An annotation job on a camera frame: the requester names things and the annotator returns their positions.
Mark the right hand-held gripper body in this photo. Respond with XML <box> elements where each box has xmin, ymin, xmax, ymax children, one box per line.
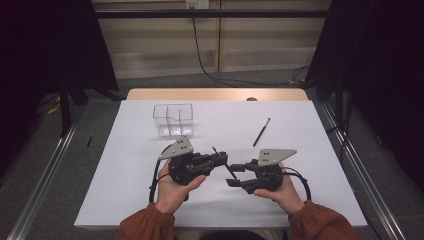
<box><xmin>244</xmin><ymin>148</ymin><xmax>298</xmax><ymax>195</ymax></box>

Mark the white table cover sheet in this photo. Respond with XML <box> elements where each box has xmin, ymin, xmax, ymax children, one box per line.
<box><xmin>73</xmin><ymin>99</ymin><xmax>368</xmax><ymax>229</ymax></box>

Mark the light wooden table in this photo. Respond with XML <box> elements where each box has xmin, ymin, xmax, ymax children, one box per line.
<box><xmin>125</xmin><ymin>87</ymin><xmax>309</xmax><ymax>102</ymax></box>

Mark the hand-held gripper cable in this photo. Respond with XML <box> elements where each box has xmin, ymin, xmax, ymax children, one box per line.
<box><xmin>148</xmin><ymin>144</ymin><xmax>174</xmax><ymax>204</ymax></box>
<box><xmin>281</xmin><ymin>166</ymin><xmax>313</xmax><ymax>202</ymax></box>

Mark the thin black pen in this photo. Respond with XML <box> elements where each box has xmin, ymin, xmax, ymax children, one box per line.
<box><xmin>252</xmin><ymin>117</ymin><xmax>271</xmax><ymax>148</ymax></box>

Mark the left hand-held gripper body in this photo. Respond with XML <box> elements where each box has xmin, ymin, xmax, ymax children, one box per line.
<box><xmin>159</xmin><ymin>135</ymin><xmax>216</xmax><ymax>187</ymax></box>

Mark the black wall cable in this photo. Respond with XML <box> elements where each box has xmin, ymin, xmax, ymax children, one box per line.
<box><xmin>191</xmin><ymin>18</ymin><xmax>311</xmax><ymax>88</ymax></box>

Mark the clear plastic organizer box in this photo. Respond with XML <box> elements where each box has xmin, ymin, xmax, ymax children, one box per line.
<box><xmin>152</xmin><ymin>103</ymin><xmax>195</xmax><ymax>138</ymax></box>

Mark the aluminium floor rail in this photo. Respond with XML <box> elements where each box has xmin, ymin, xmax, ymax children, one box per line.
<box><xmin>6</xmin><ymin>106</ymin><xmax>86</xmax><ymax>240</ymax></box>
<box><xmin>319</xmin><ymin>101</ymin><xmax>406</xmax><ymax>240</ymax></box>

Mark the left hand-held gripper cable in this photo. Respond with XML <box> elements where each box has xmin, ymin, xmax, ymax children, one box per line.
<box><xmin>148</xmin><ymin>144</ymin><xmax>174</xmax><ymax>204</ymax></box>

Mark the person's right hand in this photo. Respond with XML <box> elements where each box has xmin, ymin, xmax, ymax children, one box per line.
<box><xmin>253</xmin><ymin>162</ymin><xmax>306</xmax><ymax>216</ymax></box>

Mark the white wall power outlet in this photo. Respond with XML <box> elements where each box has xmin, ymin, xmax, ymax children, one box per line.
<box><xmin>185</xmin><ymin>0</ymin><xmax>210</xmax><ymax>10</ymax></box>

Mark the person's left hand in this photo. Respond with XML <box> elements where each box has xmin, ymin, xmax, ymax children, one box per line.
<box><xmin>154</xmin><ymin>159</ymin><xmax>207</xmax><ymax>215</ymax></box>

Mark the right hand-held gripper cable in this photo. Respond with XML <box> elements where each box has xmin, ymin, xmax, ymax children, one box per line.
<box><xmin>281</xmin><ymin>166</ymin><xmax>313</xmax><ymax>202</ymax></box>

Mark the black metal stand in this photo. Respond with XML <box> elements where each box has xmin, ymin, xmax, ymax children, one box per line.
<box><xmin>59</xmin><ymin>76</ymin><xmax>73</xmax><ymax>138</ymax></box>

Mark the black horizontal frame bar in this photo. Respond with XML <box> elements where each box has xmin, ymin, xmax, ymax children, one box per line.
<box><xmin>94</xmin><ymin>9</ymin><xmax>329</xmax><ymax>19</ymax></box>

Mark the black curtain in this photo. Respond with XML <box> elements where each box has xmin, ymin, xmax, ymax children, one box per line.
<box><xmin>0</xmin><ymin>0</ymin><xmax>119</xmax><ymax>178</ymax></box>
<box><xmin>304</xmin><ymin>0</ymin><xmax>424</xmax><ymax>191</ymax></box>

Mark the black brush with silver ferrule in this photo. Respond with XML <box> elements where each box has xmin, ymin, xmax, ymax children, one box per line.
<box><xmin>211</xmin><ymin>145</ymin><xmax>238</xmax><ymax>180</ymax></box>

